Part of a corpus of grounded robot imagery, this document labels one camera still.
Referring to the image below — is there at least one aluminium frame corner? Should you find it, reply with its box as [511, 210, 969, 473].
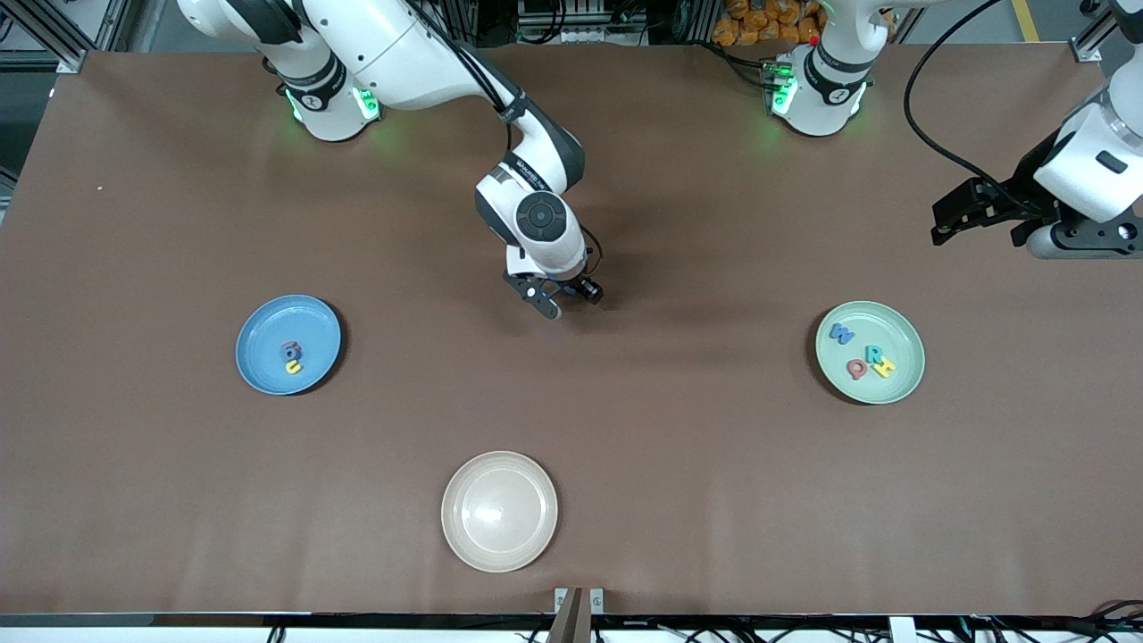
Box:
[27, 0, 90, 74]
[1072, 0, 1122, 63]

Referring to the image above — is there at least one beige plate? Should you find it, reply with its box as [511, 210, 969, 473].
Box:
[441, 451, 559, 573]

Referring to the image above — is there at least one orange bags pile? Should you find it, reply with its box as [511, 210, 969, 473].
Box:
[713, 0, 822, 47]

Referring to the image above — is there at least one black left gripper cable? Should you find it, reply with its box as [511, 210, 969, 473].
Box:
[903, 0, 1047, 213]

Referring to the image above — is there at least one black cable bundle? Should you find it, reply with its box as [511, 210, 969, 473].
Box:
[960, 600, 1143, 643]

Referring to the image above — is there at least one blue plate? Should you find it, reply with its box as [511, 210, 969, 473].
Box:
[236, 295, 343, 397]

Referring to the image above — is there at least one metal table edge bracket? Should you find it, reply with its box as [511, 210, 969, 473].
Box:
[554, 587, 605, 643]

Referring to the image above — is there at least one green plate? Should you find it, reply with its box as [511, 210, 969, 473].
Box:
[815, 301, 926, 405]

